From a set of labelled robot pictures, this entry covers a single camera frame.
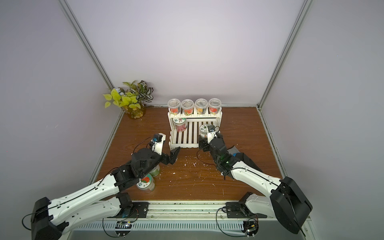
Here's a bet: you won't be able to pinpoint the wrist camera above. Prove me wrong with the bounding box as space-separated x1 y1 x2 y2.
207 125 217 144
149 133 166 155

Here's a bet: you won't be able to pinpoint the black blue garden glove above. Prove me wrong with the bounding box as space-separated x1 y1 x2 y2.
228 146 263 172

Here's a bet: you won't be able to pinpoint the jar with strawberry lid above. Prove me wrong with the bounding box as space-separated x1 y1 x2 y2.
136 174 156 193

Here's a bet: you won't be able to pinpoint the white wooden slatted shelf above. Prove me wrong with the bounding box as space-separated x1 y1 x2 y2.
168 105 223 150

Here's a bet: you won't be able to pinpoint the right controller board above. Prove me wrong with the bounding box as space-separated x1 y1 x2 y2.
243 219 259 238

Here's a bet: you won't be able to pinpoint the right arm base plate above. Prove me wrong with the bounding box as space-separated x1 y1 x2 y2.
224 202 268 219

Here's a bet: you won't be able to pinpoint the left controller board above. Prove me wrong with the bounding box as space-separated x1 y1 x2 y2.
115 221 133 237

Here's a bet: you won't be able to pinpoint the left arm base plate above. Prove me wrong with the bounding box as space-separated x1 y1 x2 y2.
116 202 150 219

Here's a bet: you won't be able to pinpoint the jar with orange flower lid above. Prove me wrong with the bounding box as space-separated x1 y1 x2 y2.
199 124 210 139

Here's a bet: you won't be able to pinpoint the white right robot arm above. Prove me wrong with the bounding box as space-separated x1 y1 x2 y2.
199 137 313 234

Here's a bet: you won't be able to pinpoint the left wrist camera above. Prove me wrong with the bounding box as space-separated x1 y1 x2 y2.
149 133 166 155

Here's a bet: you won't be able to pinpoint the clear container red seeds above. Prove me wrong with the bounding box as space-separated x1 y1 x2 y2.
168 99 181 115

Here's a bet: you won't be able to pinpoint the green potted plant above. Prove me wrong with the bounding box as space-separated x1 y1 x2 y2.
103 81 154 120

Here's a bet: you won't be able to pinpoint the aluminium front rail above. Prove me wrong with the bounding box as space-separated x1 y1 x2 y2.
76 200 289 223

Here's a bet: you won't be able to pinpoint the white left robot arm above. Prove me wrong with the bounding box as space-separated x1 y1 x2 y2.
31 147 181 240

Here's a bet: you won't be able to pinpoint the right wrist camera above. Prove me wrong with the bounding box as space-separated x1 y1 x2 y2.
207 125 217 144

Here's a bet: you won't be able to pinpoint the clear seed container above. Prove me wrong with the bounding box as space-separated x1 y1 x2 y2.
181 99 195 116
195 98 208 115
208 98 222 115

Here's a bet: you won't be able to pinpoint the controller board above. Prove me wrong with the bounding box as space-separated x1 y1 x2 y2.
115 221 133 237
243 219 259 238

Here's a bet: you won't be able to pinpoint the jar with tree lid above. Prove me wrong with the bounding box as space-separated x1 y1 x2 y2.
150 165 160 177

